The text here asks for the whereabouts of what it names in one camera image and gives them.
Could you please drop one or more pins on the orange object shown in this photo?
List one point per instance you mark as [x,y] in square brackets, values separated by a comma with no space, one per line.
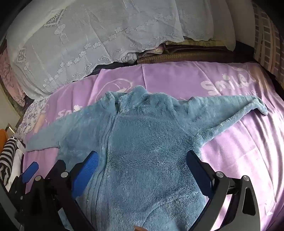
[1,140]

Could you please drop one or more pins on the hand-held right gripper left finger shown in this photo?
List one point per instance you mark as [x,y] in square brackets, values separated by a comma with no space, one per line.
[86,175]

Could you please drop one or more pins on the blue fleece jacket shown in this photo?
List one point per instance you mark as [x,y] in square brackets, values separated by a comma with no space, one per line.
[144,144]

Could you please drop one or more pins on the floral bed sheet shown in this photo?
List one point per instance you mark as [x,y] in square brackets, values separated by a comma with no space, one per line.
[31,115]

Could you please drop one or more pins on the black white striped cloth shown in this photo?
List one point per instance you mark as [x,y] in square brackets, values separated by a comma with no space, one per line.
[7,155]

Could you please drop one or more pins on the white lace cloth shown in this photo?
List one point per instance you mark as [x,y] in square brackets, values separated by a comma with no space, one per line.
[77,44]

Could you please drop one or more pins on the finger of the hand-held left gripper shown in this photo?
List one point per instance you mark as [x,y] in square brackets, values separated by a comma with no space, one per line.
[58,166]
[30,171]

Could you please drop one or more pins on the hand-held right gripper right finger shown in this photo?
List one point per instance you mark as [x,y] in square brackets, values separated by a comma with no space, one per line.
[199,177]

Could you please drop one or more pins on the purple printed blanket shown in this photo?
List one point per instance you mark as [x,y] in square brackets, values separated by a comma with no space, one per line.
[233,133]

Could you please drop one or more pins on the brown folded blanket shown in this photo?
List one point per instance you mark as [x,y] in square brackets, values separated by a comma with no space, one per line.
[188,55]

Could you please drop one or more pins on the white pillow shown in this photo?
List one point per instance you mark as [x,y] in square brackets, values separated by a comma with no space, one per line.
[221,26]

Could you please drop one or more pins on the pink patterned folded cloth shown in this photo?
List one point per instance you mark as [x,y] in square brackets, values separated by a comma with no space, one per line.
[155,51]

